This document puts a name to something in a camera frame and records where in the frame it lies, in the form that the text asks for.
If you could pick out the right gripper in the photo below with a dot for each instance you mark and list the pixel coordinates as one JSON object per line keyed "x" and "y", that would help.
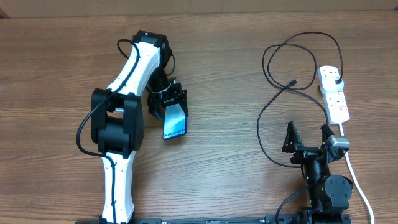
{"x": 291, "y": 144}

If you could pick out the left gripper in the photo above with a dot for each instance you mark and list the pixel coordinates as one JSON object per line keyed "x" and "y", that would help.
{"x": 178, "y": 94}

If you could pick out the blue Galaxy smartphone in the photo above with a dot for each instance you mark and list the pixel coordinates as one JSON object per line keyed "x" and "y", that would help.
{"x": 175, "y": 124}

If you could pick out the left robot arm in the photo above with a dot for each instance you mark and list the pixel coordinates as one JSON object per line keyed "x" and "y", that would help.
{"x": 117, "y": 118}

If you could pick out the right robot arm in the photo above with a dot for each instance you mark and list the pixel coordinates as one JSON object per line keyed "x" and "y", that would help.
{"x": 328, "y": 194}

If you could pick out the white charger plug adapter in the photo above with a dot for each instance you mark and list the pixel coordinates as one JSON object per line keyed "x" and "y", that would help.
{"x": 331, "y": 85}

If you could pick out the white power strip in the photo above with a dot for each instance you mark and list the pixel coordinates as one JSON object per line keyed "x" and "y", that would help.
{"x": 335, "y": 103}

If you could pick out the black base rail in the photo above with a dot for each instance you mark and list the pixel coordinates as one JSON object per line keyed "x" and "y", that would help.
{"x": 268, "y": 219}

